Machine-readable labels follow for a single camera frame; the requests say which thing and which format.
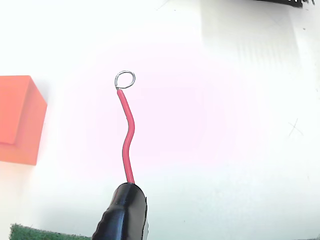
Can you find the large green scouring sponge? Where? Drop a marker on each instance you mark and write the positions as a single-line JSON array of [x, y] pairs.
[[37, 233]]

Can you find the orange cube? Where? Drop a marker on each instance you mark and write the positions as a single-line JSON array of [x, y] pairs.
[[20, 120]]

